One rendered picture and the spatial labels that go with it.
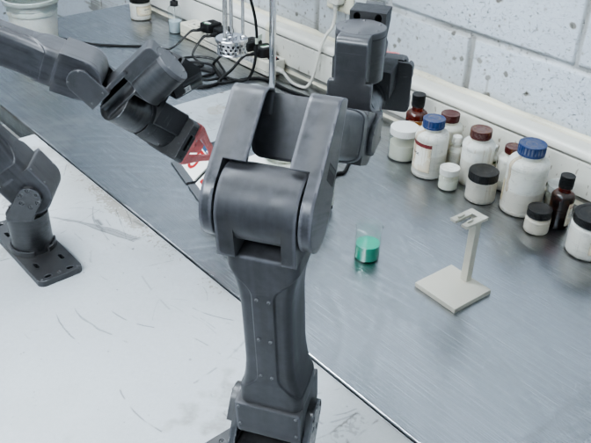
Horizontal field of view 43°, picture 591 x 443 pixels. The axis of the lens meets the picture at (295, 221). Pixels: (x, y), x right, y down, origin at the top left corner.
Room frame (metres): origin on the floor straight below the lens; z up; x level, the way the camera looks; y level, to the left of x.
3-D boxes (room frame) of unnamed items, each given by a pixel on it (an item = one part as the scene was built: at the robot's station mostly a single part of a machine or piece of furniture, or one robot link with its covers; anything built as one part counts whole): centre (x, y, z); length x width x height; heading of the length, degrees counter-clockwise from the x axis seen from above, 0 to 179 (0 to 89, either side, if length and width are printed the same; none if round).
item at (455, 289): (0.90, -0.24, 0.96); 0.08 x 0.08 x 0.13; 38
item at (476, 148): (1.24, -0.33, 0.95); 0.06 x 0.06 x 0.11
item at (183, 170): (1.25, 0.20, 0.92); 0.09 x 0.06 x 0.04; 27
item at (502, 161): (1.22, -0.39, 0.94); 0.05 x 0.05 x 0.09
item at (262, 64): (1.90, 0.19, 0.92); 0.40 x 0.06 x 0.04; 41
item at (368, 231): (0.98, -0.12, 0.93); 0.04 x 0.04 x 0.06
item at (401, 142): (1.33, -0.21, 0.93); 0.06 x 0.06 x 0.07
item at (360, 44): (0.78, -0.05, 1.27); 0.12 x 0.09 x 0.12; 164
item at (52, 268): (0.97, 0.41, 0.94); 0.20 x 0.07 x 0.08; 41
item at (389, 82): (0.87, -0.08, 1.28); 0.07 x 0.06 x 0.11; 74
